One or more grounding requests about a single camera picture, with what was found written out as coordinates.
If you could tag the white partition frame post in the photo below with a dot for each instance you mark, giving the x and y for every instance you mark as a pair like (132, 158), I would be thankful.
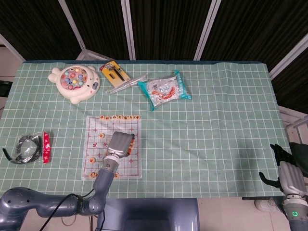
(12, 47)
(288, 55)
(207, 29)
(72, 26)
(128, 29)

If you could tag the translucent chinese chess board sheet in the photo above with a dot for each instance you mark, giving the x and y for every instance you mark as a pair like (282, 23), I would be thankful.
(134, 166)

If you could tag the white sneaker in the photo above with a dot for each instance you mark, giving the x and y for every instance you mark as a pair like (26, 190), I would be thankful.
(264, 205)

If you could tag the black floor device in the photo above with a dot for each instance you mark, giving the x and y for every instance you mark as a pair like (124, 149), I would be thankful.
(4, 89)

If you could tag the blue grey robot torso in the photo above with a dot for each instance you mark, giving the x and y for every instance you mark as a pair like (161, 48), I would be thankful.
(149, 211)

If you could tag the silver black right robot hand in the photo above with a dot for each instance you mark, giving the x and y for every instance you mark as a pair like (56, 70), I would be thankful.
(292, 178)

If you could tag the yellow razor blister pack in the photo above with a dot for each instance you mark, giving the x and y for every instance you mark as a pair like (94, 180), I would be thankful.
(115, 73)

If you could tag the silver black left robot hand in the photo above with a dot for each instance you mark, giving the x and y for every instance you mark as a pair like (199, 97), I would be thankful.
(119, 144)

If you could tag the teal silver snack bag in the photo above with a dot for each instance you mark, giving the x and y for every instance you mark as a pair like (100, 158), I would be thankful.
(166, 90)

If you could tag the green white checked tablecloth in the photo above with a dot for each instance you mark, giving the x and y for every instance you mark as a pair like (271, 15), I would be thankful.
(192, 144)

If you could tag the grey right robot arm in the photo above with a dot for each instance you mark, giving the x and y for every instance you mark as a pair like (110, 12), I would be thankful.
(294, 221)

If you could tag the dark green fabric object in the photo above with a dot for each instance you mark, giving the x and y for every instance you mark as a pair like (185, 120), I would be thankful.
(300, 151)

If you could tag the clear plastic tube bag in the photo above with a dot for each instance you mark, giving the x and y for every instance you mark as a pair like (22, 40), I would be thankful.
(122, 85)

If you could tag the white partition foot frame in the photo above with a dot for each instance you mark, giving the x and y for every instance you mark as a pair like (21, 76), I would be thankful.
(294, 122)

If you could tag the cream seal fishing toy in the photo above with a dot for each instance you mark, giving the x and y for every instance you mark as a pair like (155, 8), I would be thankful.
(79, 93)

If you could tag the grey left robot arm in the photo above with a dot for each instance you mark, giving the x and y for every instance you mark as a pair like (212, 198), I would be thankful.
(103, 183)

